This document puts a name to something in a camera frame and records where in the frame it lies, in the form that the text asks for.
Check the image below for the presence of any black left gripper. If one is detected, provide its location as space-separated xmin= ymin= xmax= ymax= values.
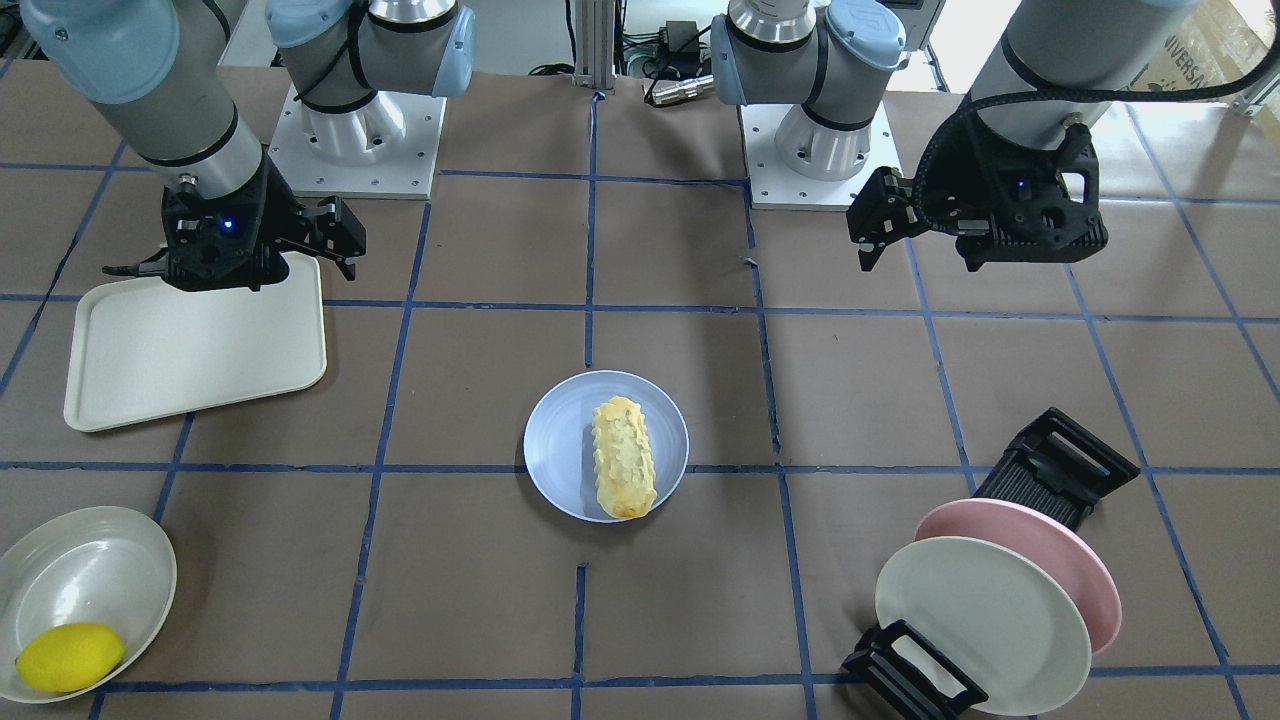
xmin=846 ymin=115 xmax=1108 ymax=272

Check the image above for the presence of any yellow lemon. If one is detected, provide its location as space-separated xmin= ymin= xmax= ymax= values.
xmin=15 ymin=623 xmax=125 ymax=694

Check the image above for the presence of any blue round plate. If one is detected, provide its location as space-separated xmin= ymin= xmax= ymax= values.
xmin=524 ymin=370 xmax=690 ymax=523

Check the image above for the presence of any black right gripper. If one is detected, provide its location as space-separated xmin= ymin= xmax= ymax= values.
xmin=102 ymin=151 xmax=369 ymax=292

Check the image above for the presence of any white rectangular tray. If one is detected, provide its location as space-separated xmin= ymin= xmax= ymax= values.
xmin=63 ymin=252 xmax=326 ymax=432

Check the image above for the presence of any black dish rack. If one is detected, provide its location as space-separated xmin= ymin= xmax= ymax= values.
xmin=844 ymin=407 xmax=1138 ymax=719

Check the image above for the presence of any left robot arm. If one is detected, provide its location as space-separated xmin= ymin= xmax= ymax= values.
xmin=710 ymin=1 xmax=1277 ymax=272

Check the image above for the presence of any cream round plate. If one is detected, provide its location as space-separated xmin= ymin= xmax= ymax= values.
xmin=876 ymin=536 xmax=1092 ymax=716

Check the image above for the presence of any white oval plate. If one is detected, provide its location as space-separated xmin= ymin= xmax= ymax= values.
xmin=1 ymin=506 xmax=178 ymax=705

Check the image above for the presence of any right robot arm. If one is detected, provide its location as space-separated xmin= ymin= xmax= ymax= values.
xmin=20 ymin=1 xmax=476 ymax=292

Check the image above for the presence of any pink round plate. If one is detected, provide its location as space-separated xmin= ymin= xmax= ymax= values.
xmin=914 ymin=498 xmax=1123 ymax=655

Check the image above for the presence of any yellow bread roll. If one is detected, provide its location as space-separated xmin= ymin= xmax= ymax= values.
xmin=590 ymin=396 xmax=657 ymax=520

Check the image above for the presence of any aluminium frame post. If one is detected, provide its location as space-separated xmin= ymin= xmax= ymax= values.
xmin=571 ymin=1 xmax=621 ymax=95

